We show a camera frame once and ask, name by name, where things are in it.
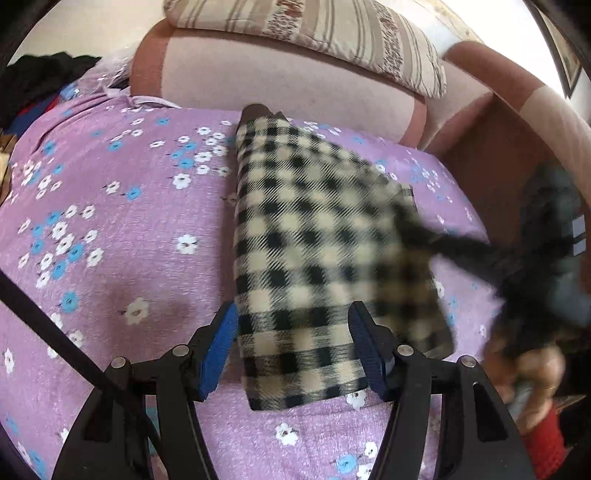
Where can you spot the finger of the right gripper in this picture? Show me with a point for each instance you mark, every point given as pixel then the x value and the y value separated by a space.
pixel 490 263

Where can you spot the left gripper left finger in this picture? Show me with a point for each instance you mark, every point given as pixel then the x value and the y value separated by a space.
pixel 110 441

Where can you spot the black cream checkered coat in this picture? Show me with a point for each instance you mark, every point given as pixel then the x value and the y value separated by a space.
pixel 315 231

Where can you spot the person right hand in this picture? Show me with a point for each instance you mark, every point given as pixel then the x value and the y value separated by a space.
pixel 542 369

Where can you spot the purple floral bed sheet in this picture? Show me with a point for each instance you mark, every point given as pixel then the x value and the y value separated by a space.
pixel 118 226

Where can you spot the striped beige pillow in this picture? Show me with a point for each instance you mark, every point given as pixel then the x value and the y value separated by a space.
pixel 366 34

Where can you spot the red blue garment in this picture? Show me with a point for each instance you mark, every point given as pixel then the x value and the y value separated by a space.
pixel 31 113

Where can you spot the pink folded blanket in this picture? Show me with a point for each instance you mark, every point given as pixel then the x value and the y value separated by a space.
pixel 227 71

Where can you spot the black garment pile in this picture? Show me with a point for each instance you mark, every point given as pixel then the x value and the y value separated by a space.
pixel 34 78

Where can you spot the brown wooden bed frame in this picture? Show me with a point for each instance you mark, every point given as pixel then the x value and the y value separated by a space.
pixel 526 124

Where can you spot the wall picture frame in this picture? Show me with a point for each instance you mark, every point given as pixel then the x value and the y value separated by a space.
pixel 566 61

